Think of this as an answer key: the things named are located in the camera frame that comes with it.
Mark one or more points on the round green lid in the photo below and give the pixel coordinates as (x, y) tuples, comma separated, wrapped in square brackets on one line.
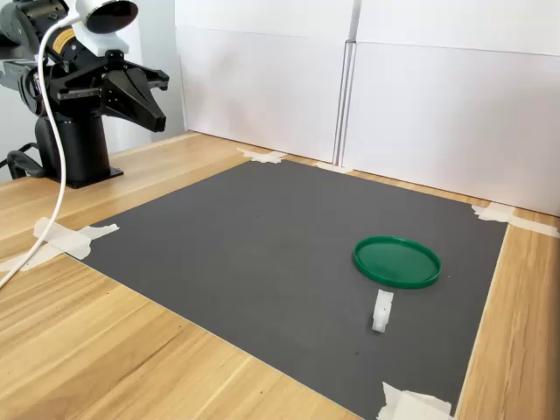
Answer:
[(398, 262)]

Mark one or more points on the clear plastic panel joiner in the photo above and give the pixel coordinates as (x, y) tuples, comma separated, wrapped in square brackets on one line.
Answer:
[(345, 100)]

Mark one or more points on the crumpled white tape piece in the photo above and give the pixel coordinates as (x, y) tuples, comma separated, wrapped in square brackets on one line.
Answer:
[(262, 156)]

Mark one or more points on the small white plastic terminal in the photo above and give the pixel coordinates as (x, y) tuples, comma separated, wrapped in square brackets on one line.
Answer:
[(382, 312)]

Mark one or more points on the folded white tape piece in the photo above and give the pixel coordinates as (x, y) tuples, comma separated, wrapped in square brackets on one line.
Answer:
[(494, 213)]

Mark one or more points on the dark grey mat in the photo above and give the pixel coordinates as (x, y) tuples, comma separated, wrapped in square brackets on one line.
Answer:
[(262, 245)]

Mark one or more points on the torn white tape piece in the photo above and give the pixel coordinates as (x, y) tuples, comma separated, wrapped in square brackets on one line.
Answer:
[(409, 404)]

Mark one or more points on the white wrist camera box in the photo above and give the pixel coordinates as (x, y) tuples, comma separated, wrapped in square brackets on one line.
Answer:
[(105, 19)]

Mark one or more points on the wide white tape piece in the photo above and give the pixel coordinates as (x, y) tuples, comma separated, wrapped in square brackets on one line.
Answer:
[(70, 238)]

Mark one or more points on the long white tape strip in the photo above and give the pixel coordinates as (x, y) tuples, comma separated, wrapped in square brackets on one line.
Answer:
[(536, 226), (30, 258)]

